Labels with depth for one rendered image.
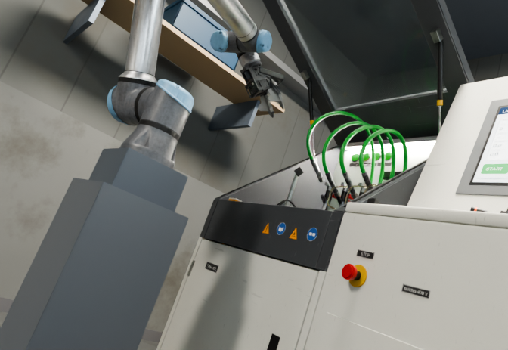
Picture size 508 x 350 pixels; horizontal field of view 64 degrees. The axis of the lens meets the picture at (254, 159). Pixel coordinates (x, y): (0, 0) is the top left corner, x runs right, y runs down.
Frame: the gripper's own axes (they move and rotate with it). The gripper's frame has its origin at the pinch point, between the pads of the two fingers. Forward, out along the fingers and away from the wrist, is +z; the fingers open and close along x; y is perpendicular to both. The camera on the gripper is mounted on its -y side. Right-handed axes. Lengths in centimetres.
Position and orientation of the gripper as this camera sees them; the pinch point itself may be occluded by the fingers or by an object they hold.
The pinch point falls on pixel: (278, 109)
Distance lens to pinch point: 158.7
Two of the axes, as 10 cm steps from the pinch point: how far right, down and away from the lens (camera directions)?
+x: 4.6, -3.1, -8.3
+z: 4.2, 9.0, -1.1
